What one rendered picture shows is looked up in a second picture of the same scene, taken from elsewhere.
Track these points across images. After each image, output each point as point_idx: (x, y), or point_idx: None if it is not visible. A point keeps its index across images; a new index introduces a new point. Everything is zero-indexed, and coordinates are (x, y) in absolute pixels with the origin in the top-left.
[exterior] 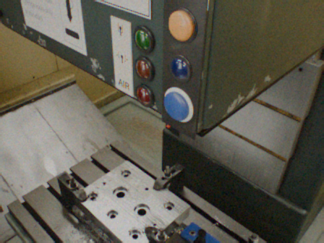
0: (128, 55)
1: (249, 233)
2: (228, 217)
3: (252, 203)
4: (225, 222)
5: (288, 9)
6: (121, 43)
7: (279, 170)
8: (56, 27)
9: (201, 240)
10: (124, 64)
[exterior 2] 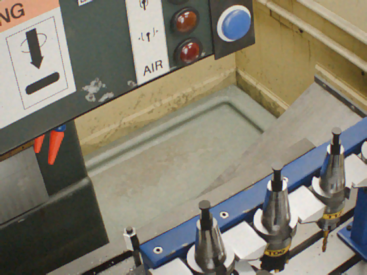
0: (158, 24)
1: (99, 251)
2: (63, 266)
3: (33, 243)
4: (69, 274)
5: None
6: (147, 18)
7: (33, 163)
8: (1, 105)
9: (209, 213)
10: (153, 39)
